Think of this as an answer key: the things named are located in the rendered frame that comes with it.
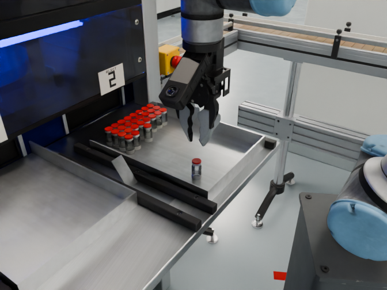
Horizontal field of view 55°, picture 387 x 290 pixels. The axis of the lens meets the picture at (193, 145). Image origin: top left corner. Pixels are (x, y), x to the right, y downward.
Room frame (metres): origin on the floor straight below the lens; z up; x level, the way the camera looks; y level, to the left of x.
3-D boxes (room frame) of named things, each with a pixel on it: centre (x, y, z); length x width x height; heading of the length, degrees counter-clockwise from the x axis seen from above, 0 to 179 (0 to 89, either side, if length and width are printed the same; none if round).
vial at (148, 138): (0.81, 0.12, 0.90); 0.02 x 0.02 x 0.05
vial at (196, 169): (0.65, -0.01, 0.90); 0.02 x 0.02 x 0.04
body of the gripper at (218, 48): (0.67, -0.02, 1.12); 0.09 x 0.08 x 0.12; 146
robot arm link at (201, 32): (0.67, -0.01, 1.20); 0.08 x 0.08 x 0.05
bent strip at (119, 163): (0.61, 0.11, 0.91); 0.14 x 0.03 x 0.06; 56
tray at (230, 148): (0.77, 0.04, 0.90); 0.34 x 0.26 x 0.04; 55
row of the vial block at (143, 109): (0.86, 0.16, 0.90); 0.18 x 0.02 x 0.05; 145
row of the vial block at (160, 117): (0.83, 0.13, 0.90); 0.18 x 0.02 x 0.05; 145
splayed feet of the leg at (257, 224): (1.59, -0.46, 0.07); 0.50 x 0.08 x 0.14; 146
